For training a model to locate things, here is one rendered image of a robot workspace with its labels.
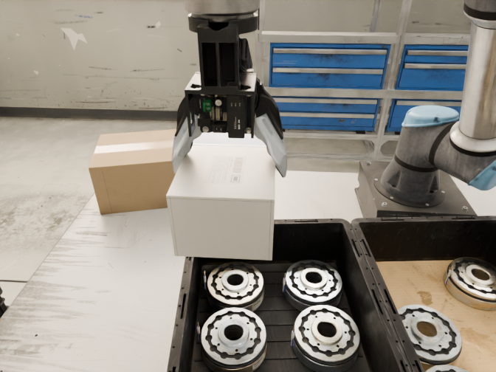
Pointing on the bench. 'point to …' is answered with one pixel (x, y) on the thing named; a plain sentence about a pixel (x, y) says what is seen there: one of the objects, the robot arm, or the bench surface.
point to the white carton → (224, 199)
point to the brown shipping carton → (132, 170)
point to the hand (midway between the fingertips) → (230, 172)
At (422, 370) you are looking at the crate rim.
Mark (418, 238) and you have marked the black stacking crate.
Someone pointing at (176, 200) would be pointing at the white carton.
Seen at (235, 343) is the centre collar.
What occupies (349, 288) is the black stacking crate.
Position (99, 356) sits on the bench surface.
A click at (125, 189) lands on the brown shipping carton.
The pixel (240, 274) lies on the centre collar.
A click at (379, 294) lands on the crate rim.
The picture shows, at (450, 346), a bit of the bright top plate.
